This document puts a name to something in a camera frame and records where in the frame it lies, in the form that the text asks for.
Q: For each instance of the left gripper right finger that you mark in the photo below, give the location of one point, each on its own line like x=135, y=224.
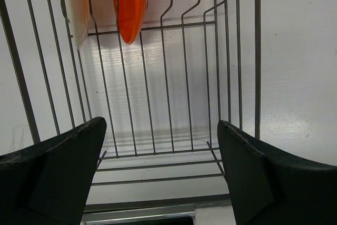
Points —
x=270, y=186

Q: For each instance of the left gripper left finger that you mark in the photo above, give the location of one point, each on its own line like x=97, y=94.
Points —
x=49, y=182

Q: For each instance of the orange plate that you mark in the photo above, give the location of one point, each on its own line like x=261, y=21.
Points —
x=130, y=16

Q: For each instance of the cream plate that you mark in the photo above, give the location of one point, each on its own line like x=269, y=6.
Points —
x=78, y=14

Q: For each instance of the grey wire dish rack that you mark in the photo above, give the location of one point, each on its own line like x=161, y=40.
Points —
x=161, y=96

